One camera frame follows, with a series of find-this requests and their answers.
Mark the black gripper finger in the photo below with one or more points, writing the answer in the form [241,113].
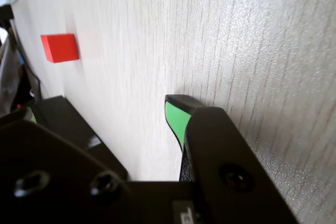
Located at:
[225,155]
[52,171]

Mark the red wooden cube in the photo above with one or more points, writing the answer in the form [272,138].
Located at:
[63,48]

